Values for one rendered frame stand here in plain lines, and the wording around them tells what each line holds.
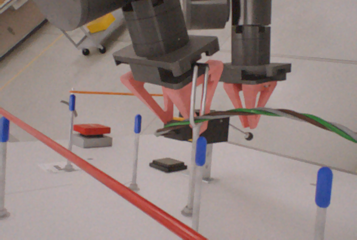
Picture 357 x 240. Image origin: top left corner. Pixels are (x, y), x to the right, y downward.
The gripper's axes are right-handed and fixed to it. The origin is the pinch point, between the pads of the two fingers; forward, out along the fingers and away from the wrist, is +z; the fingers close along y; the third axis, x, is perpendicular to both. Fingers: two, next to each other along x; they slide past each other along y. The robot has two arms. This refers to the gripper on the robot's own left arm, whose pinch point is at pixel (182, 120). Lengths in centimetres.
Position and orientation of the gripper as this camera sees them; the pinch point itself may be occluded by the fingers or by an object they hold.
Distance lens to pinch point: 39.8
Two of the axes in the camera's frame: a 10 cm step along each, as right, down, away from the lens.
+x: 6.9, -4.8, 5.4
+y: 6.8, 1.8, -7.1
